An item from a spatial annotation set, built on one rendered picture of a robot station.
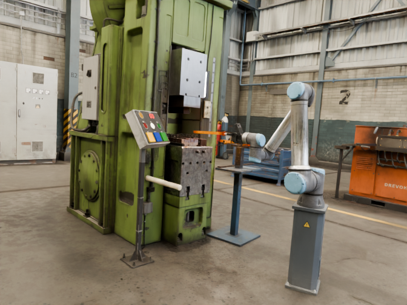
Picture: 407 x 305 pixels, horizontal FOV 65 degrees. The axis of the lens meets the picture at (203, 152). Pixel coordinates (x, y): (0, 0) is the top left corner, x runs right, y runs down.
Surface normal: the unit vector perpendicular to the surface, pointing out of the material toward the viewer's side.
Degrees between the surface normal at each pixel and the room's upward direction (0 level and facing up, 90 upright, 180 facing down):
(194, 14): 90
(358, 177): 90
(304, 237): 90
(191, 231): 90
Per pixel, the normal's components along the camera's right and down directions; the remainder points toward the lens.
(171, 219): -0.72, 0.01
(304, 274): -0.49, 0.06
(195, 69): 0.69, 0.11
